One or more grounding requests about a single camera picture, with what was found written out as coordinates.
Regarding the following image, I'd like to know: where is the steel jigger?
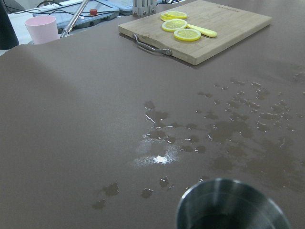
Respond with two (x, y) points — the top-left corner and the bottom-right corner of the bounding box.
(175, 178), (292, 229)

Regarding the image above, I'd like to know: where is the lemon slice middle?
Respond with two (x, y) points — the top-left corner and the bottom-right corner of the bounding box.
(162, 19), (187, 32)

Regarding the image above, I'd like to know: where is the lemon slice far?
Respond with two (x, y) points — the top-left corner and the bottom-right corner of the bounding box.
(160, 11), (188, 21)

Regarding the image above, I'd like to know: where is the teach pendant tablet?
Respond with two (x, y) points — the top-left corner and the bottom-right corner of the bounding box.
(33, 0), (120, 29)

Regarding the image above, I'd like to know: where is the silver metal rod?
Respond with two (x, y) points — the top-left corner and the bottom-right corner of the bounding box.
(60, 0), (89, 39)

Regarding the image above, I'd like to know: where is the pink plastic cup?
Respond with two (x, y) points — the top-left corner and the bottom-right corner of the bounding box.
(25, 15), (59, 44)

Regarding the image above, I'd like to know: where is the metal board handle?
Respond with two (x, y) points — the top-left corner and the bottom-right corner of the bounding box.
(133, 34), (172, 56)

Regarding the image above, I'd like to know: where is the aluminium frame post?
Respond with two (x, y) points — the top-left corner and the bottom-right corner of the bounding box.
(132, 0), (156, 17)

